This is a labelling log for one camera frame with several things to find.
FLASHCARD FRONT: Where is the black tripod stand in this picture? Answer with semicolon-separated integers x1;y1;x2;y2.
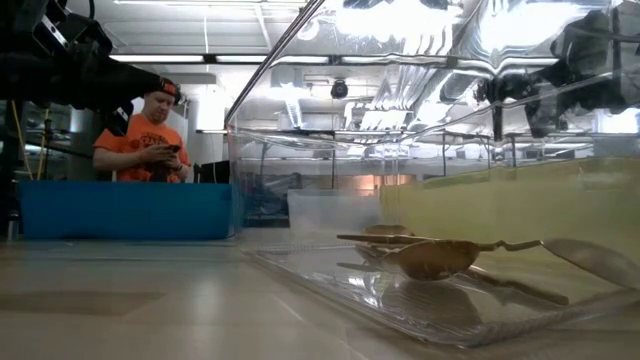
42;118;57;182

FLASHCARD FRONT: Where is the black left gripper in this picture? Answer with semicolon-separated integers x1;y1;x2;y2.
19;7;161;137

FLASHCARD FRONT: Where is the glossy clear plastic bin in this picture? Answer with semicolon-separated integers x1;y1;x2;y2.
223;0;640;349

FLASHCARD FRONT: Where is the black round ceiling fixture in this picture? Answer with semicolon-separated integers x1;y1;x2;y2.
329;78;350;100

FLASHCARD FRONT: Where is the ceiling light strip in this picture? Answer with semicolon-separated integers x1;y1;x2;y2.
109;53;206;64

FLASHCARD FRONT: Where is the yellow plastic bin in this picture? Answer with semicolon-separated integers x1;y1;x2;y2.
379;157;640;251

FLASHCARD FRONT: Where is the yellow extension cable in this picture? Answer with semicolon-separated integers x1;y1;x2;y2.
9;99;51;181

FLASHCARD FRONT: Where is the teal plastic bin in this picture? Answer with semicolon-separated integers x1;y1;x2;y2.
18;180;241;241

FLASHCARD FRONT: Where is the person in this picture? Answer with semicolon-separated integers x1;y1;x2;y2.
92;77;194;184

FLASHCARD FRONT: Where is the black monitor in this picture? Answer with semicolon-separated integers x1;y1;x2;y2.
193;159;231;185

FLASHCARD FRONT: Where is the gold spoon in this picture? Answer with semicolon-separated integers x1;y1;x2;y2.
394;238;571;307
335;232;640;292

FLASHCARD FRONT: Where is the frosted clear plastic bin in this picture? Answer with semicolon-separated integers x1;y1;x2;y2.
287;188;384;236

